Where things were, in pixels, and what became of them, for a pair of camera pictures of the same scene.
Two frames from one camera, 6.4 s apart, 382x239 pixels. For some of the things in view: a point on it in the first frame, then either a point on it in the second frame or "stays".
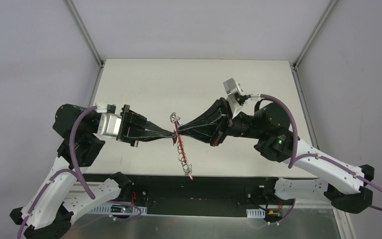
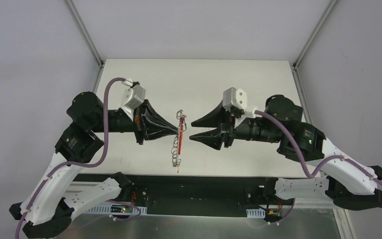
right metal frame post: (332, 5) stays
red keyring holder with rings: (187, 167) to (177, 141)
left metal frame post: (83, 32) stays
